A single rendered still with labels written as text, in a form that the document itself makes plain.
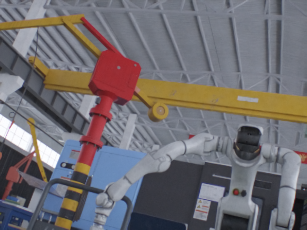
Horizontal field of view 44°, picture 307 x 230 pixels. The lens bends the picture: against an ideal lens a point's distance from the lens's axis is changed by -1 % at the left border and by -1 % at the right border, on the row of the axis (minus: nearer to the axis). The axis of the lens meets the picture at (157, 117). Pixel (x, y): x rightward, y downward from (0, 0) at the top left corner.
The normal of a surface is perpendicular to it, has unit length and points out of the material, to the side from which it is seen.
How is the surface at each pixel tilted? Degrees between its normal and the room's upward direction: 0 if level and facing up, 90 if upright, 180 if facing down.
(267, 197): 87
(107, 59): 90
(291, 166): 93
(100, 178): 87
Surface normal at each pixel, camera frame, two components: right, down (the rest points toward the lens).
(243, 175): -0.26, 0.70
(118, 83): 0.37, -0.24
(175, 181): -0.25, -0.47
